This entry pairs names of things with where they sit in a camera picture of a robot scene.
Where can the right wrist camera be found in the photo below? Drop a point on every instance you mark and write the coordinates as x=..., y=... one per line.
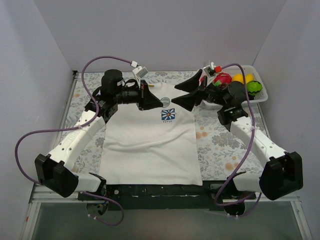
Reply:
x=211, y=70

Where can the yellow toy mango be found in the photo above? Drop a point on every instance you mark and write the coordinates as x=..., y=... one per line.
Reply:
x=249, y=78

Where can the white t-shirt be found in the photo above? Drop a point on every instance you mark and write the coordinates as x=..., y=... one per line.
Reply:
x=152, y=147

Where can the yellow toy lemon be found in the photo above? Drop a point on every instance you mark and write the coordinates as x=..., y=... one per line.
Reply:
x=238, y=78

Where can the green toy watermelon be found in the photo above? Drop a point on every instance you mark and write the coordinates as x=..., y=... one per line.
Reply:
x=253, y=88

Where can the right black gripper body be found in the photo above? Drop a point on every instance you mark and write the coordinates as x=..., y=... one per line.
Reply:
x=200, y=91

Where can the round brooch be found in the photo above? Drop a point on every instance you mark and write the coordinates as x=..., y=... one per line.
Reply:
x=165, y=102

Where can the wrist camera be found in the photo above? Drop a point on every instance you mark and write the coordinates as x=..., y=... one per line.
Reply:
x=139, y=71
x=211, y=70

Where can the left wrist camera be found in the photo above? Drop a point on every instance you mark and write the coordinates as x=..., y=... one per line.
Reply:
x=139, y=71

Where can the red dragon fruit toy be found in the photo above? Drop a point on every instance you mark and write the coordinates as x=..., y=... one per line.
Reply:
x=222, y=79

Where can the floral table mat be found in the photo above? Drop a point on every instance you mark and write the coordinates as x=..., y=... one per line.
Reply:
x=219, y=151

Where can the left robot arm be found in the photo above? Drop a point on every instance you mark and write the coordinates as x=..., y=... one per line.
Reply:
x=54, y=170

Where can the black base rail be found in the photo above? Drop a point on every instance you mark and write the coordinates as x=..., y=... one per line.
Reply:
x=176, y=196

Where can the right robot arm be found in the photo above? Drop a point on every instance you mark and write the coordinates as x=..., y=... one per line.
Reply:
x=282, y=170

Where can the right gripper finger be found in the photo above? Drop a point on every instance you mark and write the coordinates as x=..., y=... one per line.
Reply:
x=188, y=101
x=192, y=84

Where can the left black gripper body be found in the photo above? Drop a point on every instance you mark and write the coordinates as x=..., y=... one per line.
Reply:
x=144, y=94

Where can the white plastic basket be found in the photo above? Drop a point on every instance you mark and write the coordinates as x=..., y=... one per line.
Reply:
x=249, y=69

